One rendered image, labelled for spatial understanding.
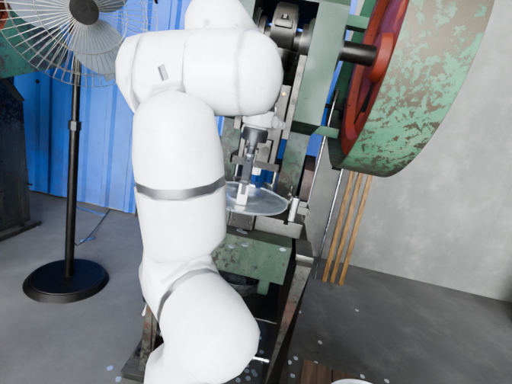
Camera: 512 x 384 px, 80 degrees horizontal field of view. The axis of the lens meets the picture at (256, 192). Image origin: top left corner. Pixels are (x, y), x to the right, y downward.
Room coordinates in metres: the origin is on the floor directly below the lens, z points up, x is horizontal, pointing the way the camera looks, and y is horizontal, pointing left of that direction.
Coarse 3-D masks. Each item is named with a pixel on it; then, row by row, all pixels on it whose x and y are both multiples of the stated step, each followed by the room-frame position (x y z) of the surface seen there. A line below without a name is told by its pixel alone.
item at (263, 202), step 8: (232, 184) 1.09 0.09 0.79; (232, 192) 0.98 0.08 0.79; (248, 192) 1.02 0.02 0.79; (256, 192) 1.05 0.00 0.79; (264, 192) 1.07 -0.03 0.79; (272, 192) 1.08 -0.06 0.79; (232, 200) 0.92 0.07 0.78; (248, 200) 0.93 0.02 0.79; (256, 200) 0.95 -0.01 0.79; (264, 200) 0.98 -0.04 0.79; (272, 200) 1.00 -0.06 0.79; (280, 200) 1.02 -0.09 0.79; (240, 208) 0.87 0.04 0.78; (248, 208) 0.88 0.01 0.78; (256, 208) 0.90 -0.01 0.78; (264, 208) 0.91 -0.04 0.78; (272, 208) 0.92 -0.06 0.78
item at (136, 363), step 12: (144, 324) 0.92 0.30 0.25; (156, 324) 0.92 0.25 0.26; (144, 336) 0.92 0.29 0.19; (156, 336) 0.93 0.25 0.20; (144, 348) 0.92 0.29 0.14; (132, 360) 0.96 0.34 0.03; (144, 360) 0.92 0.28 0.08; (120, 372) 0.91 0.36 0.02; (132, 372) 0.91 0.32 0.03; (144, 372) 0.92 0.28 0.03
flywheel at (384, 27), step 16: (384, 0) 1.36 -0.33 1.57; (400, 0) 1.19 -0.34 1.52; (384, 16) 1.37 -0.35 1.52; (400, 16) 1.16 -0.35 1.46; (368, 32) 1.45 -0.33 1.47; (384, 32) 1.29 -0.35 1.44; (384, 48) 1.11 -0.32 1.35; (384, 64) 1.11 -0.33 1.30; (352, 80) 1.49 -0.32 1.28; (368, 80) 1.33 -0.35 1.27; (352, 96) 1.46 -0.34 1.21; (352, 112) 1.41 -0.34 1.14; (368, 112) 1.17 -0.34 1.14; (352, 128) 1.32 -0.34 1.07; (352, 144) 1.12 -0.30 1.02
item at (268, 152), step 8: (288, 88) 1.12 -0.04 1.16; (280, 96) 1.12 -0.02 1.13; (288, 96) 1.12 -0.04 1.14; (280, 104) 1.12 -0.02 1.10; (288, 104) 1.12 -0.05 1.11; (280, 112) 1.12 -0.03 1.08; (272, 128) 1.12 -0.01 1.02; (240, 136) 1.13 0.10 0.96; (272, 136) 1.12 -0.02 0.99; (280, 136) 1.12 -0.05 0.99; (240, 144) 1.13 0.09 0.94; (264, 144) 1.09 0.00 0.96; (272, 144) 1.10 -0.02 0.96; (240, 152) 1.13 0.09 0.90; (264, 152) 1.08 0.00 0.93; (272, 152) 1.12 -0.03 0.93; (264, 160) 1.09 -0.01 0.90; (272, 160) 1.12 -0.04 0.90
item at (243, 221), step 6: (234, 216) 1.03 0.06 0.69; (240, 216) 1.03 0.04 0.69; (246, 216) 1.03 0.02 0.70; (252, 216) 1.03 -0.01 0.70; (228, 222) 1.04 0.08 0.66; (234, 222) 1.03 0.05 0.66; (240, 222) 1.03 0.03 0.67; (246, 222) 1.03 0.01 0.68; (252, 222) 1.03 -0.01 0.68; (246, 228) 1.03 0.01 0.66; (252, 228) 1.03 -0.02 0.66
